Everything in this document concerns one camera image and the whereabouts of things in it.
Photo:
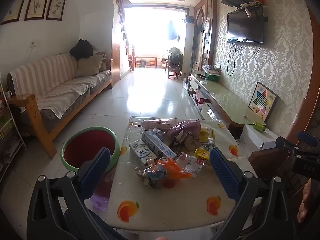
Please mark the white wall socket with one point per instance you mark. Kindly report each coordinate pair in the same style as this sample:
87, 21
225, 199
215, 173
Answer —
296, 119
33, 44

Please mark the low wooden bench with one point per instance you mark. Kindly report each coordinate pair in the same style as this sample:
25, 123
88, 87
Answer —
147, 58

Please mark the hanging dark blue clothing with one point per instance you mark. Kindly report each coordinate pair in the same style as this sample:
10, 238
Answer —
172, 30

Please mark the black cloth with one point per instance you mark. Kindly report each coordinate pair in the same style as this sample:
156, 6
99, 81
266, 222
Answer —
81, 48

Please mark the white red label wrapper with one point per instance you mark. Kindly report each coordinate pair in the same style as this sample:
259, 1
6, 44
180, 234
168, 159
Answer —
193, 166

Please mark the long television cabinet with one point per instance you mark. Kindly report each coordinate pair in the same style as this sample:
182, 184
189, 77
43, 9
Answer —
225, 100

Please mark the patterned pillow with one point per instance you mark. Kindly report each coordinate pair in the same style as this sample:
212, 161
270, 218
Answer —
102, 60

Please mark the brown paper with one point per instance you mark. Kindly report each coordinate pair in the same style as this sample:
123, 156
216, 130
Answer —
188, 140

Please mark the long blue white box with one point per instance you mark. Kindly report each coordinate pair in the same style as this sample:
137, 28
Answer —
157, 143

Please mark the star checkers game board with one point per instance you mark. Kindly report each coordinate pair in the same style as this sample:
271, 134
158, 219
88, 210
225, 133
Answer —
262, 101

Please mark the large white cardboard box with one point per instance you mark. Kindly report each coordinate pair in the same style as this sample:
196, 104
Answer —
257, 138

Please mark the row of picture books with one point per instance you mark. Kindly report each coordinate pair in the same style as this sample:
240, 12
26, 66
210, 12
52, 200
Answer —
7, 130

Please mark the person's right hand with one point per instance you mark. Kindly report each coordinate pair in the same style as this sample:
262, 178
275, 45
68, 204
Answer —
305, 200

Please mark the small yellow drink carton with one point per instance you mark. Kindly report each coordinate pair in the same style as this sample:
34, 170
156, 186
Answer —
202, 154

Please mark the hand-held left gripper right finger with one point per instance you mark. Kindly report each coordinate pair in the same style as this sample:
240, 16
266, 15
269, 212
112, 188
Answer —
225, 175

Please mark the round wall clock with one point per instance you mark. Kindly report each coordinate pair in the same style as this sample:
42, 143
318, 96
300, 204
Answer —
207, 26

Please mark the striped sofa cover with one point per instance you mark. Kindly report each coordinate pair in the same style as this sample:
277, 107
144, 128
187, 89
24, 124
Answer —
50, 77

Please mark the green box with papers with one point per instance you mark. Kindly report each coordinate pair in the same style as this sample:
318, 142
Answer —
211, 73

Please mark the beige pillow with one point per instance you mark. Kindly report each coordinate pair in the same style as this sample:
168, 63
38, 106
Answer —
88, 66

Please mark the wooden frame sofa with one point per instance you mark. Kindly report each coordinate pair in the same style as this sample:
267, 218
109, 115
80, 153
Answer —
32, 120

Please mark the red box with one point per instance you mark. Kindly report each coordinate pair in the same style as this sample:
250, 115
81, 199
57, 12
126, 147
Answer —
200, 97

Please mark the wooden chair with clothes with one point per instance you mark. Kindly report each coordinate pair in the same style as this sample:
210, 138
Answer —
174, 62

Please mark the black flat television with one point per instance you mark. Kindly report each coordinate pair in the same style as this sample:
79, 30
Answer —
245, 25

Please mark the green rimmed red bin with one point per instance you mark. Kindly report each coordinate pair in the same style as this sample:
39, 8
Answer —
85, 147

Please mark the fruit print tablecloth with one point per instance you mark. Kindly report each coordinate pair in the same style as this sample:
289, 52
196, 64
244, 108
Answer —
162, 205

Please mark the framed plant picture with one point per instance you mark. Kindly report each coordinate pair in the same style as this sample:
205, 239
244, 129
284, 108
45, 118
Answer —
38, 1
15, 12
57, 2

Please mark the mauve plastic bag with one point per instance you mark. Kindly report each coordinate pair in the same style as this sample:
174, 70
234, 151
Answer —
183, 127

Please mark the wooden stair post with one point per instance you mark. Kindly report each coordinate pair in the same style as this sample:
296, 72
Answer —
133, 57

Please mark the orange plastic wrapper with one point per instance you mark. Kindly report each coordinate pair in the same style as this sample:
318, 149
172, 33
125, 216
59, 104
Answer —
175, 168

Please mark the translucent violet plastic bag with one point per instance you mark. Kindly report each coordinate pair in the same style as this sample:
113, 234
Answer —
100, 200

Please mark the yellow cardboard box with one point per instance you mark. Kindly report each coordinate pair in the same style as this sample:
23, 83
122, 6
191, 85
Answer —
208, 132

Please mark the crumpled colourful wrapper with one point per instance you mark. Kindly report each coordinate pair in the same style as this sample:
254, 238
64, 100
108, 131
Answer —
151, 176

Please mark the green packet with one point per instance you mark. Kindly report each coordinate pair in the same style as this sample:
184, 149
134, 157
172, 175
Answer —
258, 127

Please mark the clear plastic wrap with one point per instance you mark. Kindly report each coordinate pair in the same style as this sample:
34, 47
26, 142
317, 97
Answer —
133, 132

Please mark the white blue milk carton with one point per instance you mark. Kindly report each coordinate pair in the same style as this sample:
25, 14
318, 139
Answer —
142, 152

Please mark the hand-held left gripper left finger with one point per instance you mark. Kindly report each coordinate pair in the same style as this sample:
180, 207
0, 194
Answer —
100, 170

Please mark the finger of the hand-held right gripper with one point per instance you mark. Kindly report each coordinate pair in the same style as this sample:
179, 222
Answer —
286, 143
307, 136

